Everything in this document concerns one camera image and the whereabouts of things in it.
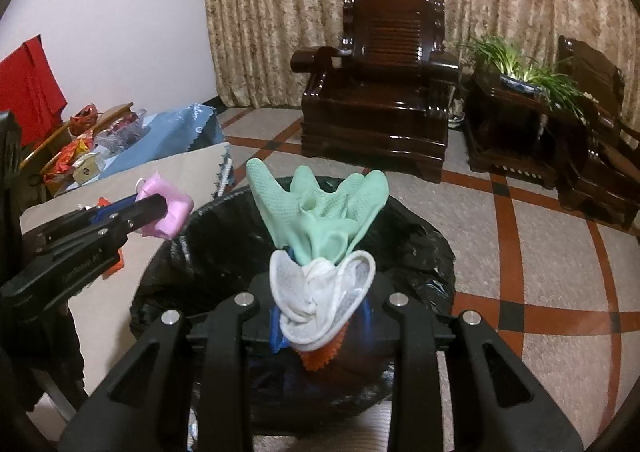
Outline red cloth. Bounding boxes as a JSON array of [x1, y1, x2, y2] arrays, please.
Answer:
[[0, 34, 68, 145]]

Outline beige tissue box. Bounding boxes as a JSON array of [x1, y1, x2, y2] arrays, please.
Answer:
[[72, 159, 101, 185]]

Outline orange scalloped cloth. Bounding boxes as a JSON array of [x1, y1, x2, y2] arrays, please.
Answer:
[[299, 324, 352, 373]]

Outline beige patterned curtain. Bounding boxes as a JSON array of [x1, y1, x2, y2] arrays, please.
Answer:
[[195, 0, 633, 109]]

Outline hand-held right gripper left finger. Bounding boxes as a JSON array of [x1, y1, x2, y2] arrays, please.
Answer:
[[59, 275, 290, 452]]

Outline blue tablecloth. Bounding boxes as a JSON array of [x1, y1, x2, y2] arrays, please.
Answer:
[[52, 103, 226, 198]]

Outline green rubber glove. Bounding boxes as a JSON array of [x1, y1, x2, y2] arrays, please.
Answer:
[[246, 158, 390, 353]]

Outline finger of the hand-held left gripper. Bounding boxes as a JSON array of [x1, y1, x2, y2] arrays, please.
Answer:
[[39, 194, 169, 277], [22, 199, 139, 254]]

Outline pink tissue packet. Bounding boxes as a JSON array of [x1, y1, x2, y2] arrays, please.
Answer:
[[136, 173, 195, 239]]

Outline bin with black bag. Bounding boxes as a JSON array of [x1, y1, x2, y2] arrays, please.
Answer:
[[129, 175, 457, 438]]

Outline dark wooden armchair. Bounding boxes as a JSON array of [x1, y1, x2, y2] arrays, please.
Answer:
[[556, 35, 640, 233], [291, 0, 461, 184]]

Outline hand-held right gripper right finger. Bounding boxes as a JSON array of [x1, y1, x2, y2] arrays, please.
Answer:
[[362, 281, 584, 452]]

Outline red snack packets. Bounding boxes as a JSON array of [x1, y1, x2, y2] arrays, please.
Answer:
[[44, 139, 96, 183]]

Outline potted green plant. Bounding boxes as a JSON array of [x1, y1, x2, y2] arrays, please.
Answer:
[[462, 34, 586, 120]]

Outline clear plastic bag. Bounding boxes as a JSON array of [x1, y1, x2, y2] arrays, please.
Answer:
[[95, 108, 151, 150]]

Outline dark wooden side table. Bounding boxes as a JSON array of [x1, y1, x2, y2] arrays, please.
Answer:
[[462, 72, 591, 190]]

